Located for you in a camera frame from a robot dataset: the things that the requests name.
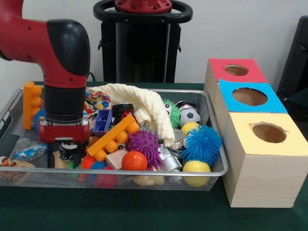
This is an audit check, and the small soccer ball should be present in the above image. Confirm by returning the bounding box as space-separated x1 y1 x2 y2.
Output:
178 105 202 127

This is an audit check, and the large blue spiky ball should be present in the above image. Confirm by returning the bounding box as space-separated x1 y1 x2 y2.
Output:
182 125 223 167

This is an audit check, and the wooden box with three holes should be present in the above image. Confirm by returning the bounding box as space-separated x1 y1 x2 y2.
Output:
204 58 308 208

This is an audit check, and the yellow ball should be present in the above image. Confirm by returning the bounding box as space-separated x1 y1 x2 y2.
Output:
183 160 212 188

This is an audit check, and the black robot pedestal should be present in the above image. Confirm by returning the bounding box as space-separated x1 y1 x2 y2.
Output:
93 0 194 83

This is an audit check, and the dark green table cloth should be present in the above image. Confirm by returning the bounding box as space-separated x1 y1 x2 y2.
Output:
0 81 308 231

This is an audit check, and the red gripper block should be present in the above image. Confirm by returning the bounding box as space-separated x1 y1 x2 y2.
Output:
37 116 91 169

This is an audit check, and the purple spiky ball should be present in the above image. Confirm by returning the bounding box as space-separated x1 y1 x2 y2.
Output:
126 130 163 170

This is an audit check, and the black chair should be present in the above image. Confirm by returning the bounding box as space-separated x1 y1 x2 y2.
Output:
278 16 308 102

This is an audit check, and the clear plastic packet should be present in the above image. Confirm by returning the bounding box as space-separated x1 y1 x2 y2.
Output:
11 138 49 162

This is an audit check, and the orange ball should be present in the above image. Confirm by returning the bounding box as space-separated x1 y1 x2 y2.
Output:
121 151 148 171

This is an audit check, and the shallow clear mesh bin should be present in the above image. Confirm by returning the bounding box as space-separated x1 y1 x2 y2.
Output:
0 86 230 192

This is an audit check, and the dark metal can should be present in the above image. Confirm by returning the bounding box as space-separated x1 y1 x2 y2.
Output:
56 142 86 163

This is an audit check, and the colourful patterned cloth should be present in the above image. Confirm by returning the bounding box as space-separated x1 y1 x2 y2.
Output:
85 90 112 117

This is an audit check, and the cream knitted cloth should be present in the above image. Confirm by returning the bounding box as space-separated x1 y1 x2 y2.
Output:
87 83 176 146

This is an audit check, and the purple toy building block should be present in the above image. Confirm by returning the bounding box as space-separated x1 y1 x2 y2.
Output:
92 109 114 136

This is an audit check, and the orange toy building block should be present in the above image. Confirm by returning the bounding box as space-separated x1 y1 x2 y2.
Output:
87 115 140 162
22 81 45 130

